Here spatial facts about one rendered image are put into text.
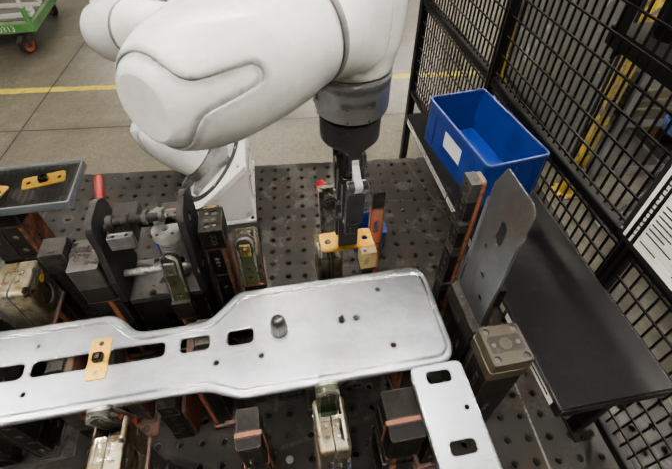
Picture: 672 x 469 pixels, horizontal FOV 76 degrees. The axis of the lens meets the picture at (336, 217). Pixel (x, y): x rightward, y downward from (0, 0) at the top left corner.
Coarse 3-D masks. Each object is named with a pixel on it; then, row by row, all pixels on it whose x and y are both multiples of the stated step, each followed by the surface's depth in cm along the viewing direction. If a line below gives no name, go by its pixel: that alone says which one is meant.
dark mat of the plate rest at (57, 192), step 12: (36, 168) 95; (48, 168) 95; (60, 168) 95; (72, 168) 95; (0, 180) 92; (12, 180) 92; (72, 180) 92; (0, 192) 89; (12, 192) 89; (24, 192) 89; (36, 192) 89; (48, 192) 89; (60, 192) 89; (0, 204) 87; (12, 204) 87; (24, 204) 87
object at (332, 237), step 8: (360, 232) 70; (368, 232) 70; (320, 240) 69; (328, 240) 69; (336, 240) 69; (360, 240) 69; (368, 240) 69; (328, 248) 68; (336, 248) 68; (344, 248) 68; (352, 248) 68
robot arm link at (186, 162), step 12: (132, 132) 130; (144, 144) 130; (156, 144) 130; (156, 156) 134; (168, 156) 133; (180, 156) 134; (192, 156) 136; (204, 156) 138; (180, 168) 138; (192, 168) 138
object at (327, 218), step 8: (320, 192) 81; (328, 192) 83; (320, 200) 83; (328, 200) 80; (336, 200) 80; (320, 208) 84; (328, 208) 81; (320, 216) 85; (328, 216) 86; (320, 224) 87; (328, 224) 88; (320, 232) 89; (328, 232) 89; (336, 256) 92
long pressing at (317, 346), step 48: (288, 288) 92; (336, 288) 92; (384, 288) 92; (0, 336) 84; (48, 336) 84; (96, 336) 84; (144, 336) 84; (192, 336) 85; (288, 336) 84; (336, 336) 84; (384, 336) 84; (432, 336) 84; (0, 384) 78; (48, 384) 78; (96, 384) 78; (144, 384) 78; (192, 384) 78; (240, 384) 78; (288, 384) 78
